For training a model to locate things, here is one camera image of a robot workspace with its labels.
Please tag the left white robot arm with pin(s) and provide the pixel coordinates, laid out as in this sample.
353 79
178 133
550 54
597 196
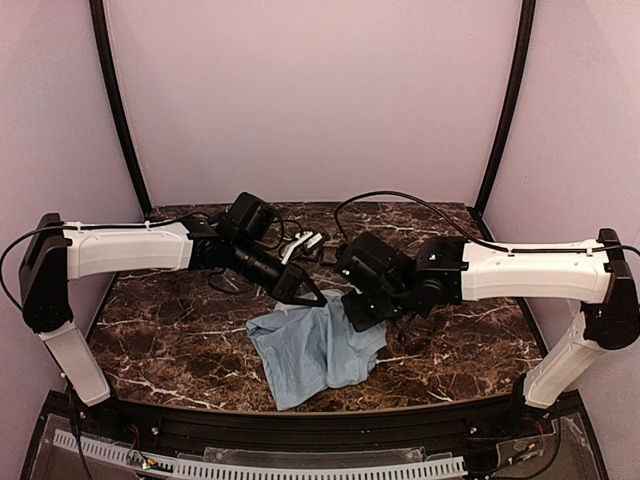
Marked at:
59 252

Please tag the light blue printed t-shirt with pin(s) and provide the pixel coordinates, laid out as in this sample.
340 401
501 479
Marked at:
306 350

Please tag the black frame post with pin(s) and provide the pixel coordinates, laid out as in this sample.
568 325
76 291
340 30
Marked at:
510 101
116 103

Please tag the left black frame post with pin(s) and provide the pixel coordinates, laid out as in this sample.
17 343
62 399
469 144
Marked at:
116 103

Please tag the right black frame post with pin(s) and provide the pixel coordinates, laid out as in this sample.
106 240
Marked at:
510 101

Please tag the black front frame rail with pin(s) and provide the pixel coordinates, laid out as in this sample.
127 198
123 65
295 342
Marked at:
474 428

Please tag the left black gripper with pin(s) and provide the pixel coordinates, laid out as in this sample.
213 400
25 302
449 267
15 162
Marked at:
282 281

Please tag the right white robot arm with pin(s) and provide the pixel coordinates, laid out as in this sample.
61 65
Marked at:
389 284

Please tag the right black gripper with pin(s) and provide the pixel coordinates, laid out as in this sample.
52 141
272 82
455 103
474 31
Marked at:
357 310

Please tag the middle black display box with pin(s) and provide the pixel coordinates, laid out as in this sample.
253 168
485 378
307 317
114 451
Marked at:
330 254

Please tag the white slotted cable duct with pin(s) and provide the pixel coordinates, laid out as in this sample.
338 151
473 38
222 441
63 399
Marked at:
217 463

